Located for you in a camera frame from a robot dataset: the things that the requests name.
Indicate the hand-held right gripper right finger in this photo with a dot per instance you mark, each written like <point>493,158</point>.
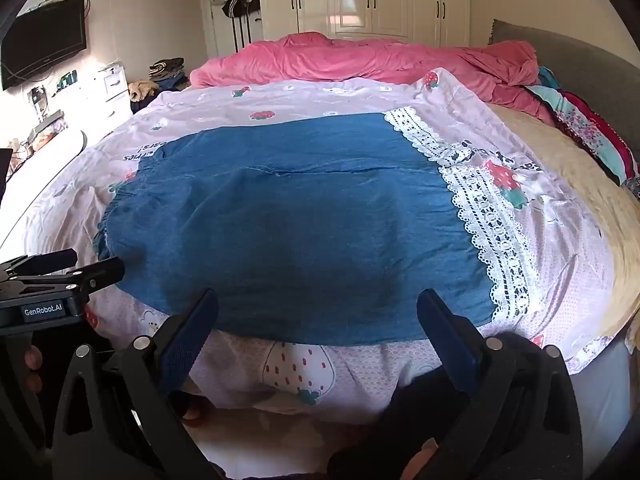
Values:
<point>446,341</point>

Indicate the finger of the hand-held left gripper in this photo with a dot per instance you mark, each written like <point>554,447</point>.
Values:
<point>102,272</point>
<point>40,261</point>

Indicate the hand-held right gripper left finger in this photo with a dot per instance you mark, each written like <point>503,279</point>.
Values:
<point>192,331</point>

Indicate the blue denim pants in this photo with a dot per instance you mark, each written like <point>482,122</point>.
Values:
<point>300,220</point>

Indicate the person's left hand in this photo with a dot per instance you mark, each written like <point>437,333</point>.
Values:
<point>33,361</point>

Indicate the desk clutter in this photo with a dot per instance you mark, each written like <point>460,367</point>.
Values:
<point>47,127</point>

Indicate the white drawer cabinet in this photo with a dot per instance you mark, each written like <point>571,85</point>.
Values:
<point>116,87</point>

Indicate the beige crumpled garment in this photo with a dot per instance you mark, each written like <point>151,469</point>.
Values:
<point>144,90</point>

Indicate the pile of folded clothes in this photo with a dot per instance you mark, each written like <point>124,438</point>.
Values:
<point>167,72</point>

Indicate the colourful clothes pile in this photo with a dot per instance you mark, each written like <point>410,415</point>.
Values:
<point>590,130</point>

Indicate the pink strawberry printed bed sheet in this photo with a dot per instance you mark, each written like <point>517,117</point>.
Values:
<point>300,95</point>

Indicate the white door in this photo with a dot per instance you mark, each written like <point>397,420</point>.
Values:
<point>220,35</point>

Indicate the pink duvet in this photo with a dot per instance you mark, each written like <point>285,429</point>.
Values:
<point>325,60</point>

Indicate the grey upholstered headboard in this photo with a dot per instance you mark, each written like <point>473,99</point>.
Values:
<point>575,60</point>

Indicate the white wardrobe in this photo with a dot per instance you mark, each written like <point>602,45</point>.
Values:
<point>390,0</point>

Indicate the black wall television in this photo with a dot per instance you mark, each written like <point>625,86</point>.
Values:
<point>40,40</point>

